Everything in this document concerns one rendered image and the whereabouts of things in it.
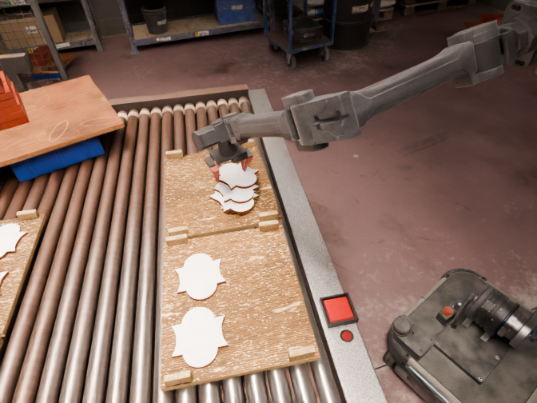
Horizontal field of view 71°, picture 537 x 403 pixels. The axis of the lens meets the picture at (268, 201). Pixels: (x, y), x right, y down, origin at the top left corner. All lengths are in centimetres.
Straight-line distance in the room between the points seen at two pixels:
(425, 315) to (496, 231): 102
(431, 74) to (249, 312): 65
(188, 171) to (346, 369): 82
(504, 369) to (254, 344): 119
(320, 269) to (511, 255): 171
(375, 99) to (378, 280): 161
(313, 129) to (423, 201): 209
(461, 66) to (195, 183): 85
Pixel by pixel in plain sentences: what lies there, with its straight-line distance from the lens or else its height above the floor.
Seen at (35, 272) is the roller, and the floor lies 92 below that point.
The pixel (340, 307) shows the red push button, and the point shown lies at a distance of 97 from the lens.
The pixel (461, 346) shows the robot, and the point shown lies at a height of 26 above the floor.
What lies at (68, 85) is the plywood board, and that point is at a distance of 188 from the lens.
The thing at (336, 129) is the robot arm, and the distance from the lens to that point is 65.
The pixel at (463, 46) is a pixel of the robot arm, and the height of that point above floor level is 147.
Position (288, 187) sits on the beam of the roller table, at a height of 92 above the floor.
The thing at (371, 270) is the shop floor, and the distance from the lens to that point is 223.
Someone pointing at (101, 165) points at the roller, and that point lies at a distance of 153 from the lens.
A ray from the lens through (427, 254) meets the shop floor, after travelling 240.
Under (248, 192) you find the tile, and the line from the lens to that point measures 118.
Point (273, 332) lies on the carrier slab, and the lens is 92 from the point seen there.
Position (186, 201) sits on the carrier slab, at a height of 94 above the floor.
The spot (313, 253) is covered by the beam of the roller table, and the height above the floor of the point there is 92.
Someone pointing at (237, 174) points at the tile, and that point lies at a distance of 123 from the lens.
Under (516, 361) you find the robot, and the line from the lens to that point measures 190.
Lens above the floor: 175
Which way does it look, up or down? 43 degrees down
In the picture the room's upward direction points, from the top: 2 degrees counter-clockwise
